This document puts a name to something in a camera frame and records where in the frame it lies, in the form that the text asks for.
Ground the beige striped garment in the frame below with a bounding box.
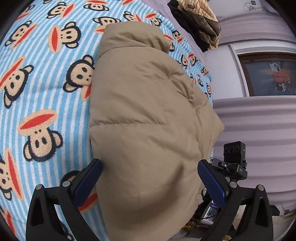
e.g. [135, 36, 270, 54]
[178, 0, 222, 49]

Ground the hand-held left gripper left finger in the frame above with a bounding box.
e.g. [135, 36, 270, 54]
[25, 158, 103, 241]

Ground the purple duvet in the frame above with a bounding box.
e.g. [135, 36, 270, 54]
[141, 0, 206, 54]

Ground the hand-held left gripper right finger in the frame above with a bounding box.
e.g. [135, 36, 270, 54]
[197, 159, 275, 241]

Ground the black garment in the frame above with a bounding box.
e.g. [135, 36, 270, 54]
[167, 0, 210, 52]

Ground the small printed box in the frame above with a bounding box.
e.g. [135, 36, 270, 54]
[201, 201, 221, 225]

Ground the khaki puffer jacket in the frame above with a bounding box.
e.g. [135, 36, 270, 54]
[89, 22, 225, 241]

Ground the monkey print striped blanket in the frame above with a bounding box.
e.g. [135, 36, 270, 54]
[0, 0, 213, 241]

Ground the orange window decal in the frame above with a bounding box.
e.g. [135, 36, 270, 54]
[272, 71, 291, 84]

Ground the dark framed window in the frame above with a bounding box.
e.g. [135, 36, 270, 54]
[230, 43, 296, 98]

